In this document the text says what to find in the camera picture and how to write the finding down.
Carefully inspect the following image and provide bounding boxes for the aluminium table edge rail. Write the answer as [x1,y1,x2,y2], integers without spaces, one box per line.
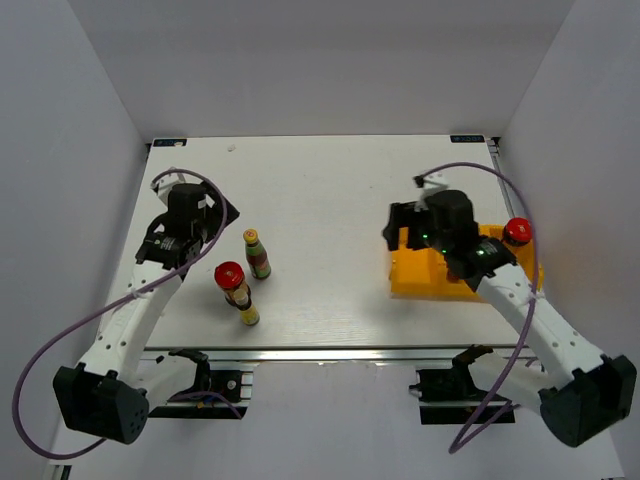
[49,137,566,476]

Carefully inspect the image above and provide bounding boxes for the red-lid chili sauce jar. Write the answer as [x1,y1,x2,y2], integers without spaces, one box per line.
[502,217,533,248]

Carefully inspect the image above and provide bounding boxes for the white-cap yellow-label bottle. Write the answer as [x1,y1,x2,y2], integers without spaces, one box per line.
[233,289,260,326]

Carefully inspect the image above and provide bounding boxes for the yellow plastic bin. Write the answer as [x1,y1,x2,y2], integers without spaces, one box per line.
[389,224,534,303]

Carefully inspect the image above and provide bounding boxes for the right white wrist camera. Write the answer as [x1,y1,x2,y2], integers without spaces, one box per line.
[413,173,449,212]

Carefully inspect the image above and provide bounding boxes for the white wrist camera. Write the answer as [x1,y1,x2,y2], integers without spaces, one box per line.
[150,168,186,206]
[413,173,449,212]

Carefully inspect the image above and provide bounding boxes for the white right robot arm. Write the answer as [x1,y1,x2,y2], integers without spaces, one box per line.
[382,190,637,447]

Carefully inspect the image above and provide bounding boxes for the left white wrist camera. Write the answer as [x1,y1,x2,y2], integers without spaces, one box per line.
[150,168,186,206]

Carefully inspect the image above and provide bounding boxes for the right blue corner sticker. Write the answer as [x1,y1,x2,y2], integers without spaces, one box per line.
[449,134,485,143]

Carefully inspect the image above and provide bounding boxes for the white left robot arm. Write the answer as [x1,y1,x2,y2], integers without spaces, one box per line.
[53,182,239,444]

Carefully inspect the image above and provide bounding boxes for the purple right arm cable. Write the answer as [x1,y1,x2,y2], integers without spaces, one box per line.
[414,161,542,455]

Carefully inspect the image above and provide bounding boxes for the green-label sauce bottle yellow cap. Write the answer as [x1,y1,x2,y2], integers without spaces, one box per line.
[243,229,271,280]

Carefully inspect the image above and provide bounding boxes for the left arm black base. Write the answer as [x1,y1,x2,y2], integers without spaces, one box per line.
[149,348,253,420]

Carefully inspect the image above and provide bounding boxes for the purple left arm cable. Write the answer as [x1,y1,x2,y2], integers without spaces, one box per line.
[10,168,231,460]

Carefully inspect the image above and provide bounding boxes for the red-lid sauce jar yellow label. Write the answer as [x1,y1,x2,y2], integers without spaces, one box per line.
[213,261,251,307]

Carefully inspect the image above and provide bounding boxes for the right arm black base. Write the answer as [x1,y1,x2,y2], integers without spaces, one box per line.
[408,345,493,426]

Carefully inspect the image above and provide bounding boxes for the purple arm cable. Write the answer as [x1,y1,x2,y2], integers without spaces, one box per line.
[414,161,542,455]
[10,168,231,460]

